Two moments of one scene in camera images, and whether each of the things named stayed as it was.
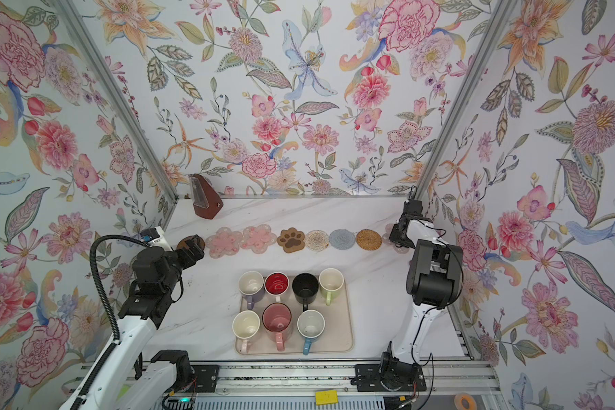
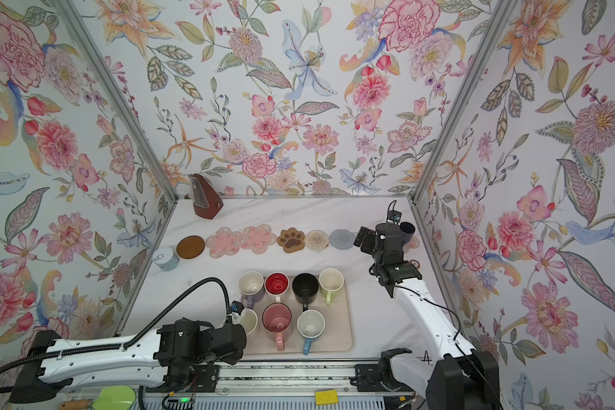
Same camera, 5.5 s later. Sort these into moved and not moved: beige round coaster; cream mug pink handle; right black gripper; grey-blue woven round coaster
Moved: right black gripper
Not moved: beige round coaster; cream mug pink handle; grey-blue woven round coaster
